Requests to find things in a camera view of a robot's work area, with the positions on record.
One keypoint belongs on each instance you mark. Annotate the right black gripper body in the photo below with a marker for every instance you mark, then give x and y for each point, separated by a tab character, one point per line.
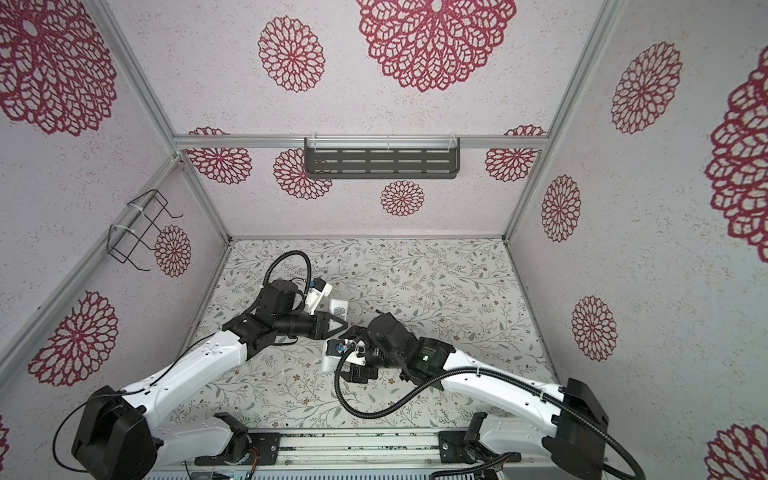
376	359

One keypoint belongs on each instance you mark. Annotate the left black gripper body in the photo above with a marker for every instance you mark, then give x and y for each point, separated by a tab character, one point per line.
297	324

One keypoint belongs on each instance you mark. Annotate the white remote control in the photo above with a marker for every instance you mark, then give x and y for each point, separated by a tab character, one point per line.
340	309

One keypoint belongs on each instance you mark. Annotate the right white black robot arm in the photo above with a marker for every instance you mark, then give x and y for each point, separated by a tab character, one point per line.
562	422

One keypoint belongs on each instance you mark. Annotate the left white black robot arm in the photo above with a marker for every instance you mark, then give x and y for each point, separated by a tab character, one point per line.
122	434

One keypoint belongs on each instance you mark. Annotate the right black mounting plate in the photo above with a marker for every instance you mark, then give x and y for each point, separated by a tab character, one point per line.
454	448

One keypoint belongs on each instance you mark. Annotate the black mounting plate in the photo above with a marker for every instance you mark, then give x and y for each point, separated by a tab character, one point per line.
261	449
454	448

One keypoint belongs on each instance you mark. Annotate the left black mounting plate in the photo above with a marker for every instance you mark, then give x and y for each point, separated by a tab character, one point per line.
261	449

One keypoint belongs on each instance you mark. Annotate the grey slotted metal shelf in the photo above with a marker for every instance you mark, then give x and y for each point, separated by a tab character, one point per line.
382	159

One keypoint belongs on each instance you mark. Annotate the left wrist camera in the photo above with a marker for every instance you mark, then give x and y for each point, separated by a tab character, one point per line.
318	290

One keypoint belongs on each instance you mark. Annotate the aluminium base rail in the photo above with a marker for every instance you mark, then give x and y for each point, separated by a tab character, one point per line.
343	449

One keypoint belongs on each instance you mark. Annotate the black wire wall rack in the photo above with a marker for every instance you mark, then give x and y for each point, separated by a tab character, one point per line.
123	240

